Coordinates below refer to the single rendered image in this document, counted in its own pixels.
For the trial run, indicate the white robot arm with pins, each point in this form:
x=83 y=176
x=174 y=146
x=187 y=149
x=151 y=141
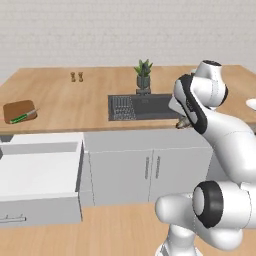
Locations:
x=233 y=146

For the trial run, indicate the green plant in grey pot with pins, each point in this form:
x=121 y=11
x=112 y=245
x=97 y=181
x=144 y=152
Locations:
x=143 y=76

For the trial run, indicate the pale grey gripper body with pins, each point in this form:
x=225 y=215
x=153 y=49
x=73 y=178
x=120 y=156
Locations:
x=174 y=105

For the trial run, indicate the grey fixed cupboard panel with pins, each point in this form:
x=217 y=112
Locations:
x=146 y=140

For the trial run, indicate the white open drawer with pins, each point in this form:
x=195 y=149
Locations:
x=40 y=173

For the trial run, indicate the brown wooden shaker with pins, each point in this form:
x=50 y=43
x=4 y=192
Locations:
x=73 y=77
x=80 y=77

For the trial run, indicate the dark grey sink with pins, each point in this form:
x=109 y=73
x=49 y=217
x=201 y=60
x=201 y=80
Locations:
x=143 y=108

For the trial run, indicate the brown wooden cutting board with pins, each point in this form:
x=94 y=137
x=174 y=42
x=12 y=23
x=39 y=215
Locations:
x=17 y=109

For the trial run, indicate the grey cupboard door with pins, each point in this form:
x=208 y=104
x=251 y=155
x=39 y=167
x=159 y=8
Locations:
x=120 y=176
x=180 y=173

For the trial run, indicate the white plate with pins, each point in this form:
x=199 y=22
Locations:
x=252 y=104

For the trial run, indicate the dark grey tap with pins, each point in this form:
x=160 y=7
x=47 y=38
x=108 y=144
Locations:
x=143 y=91

